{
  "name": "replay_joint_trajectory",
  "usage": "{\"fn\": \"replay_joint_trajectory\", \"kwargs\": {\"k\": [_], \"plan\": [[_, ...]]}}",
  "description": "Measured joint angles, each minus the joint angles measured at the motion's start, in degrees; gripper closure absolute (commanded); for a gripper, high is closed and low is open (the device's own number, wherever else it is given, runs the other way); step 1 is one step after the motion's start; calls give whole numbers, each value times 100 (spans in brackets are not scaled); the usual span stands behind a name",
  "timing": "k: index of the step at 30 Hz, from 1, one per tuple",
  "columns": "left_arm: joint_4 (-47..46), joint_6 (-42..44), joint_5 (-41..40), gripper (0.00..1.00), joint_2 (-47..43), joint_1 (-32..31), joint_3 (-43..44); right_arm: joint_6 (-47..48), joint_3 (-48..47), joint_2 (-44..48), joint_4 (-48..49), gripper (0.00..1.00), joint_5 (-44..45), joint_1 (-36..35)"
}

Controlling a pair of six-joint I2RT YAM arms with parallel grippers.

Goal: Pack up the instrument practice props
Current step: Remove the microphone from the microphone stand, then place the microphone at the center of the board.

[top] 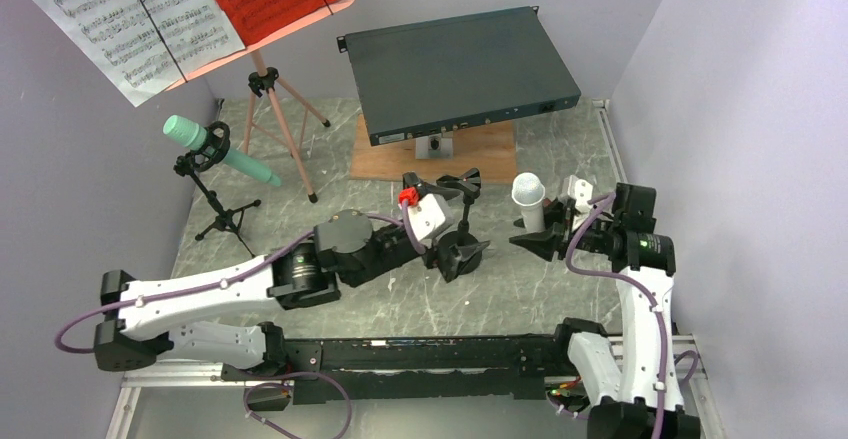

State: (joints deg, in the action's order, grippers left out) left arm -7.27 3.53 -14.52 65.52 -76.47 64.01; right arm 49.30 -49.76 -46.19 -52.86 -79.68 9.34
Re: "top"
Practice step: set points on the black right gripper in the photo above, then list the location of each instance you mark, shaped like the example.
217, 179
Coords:
558, 222

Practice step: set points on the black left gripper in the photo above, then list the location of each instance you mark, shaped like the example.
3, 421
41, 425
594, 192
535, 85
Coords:
413, 179

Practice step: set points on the white microphone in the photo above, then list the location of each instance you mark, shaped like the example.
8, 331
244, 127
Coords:
528, 193

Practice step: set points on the black round-base mic stand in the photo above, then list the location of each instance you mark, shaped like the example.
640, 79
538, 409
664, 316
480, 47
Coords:
464, 217

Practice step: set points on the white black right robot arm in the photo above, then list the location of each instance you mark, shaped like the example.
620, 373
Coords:
613, 236

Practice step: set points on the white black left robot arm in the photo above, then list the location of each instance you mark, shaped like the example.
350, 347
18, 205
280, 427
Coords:
145, 321

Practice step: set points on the wooden board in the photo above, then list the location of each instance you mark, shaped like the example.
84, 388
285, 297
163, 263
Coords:
489, 148

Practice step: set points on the pink music stand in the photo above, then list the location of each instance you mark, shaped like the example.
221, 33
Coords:
264, 112

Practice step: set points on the mint green microphone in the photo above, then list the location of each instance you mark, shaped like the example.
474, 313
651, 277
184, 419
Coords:
213, 143

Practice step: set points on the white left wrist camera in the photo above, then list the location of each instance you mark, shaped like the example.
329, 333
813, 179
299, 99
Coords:
424, 216

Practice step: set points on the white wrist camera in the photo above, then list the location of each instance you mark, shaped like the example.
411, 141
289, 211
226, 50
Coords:
578, 189
424, 216

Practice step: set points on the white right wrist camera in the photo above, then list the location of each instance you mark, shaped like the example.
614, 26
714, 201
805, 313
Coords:
578, 189

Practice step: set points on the grey unit support bracket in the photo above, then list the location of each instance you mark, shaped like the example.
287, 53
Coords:
435, 146

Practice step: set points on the dark rack-mount audio unit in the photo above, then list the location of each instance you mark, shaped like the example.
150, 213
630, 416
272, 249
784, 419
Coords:
439, 76

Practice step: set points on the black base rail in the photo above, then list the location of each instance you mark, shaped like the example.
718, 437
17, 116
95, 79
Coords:
521, 366

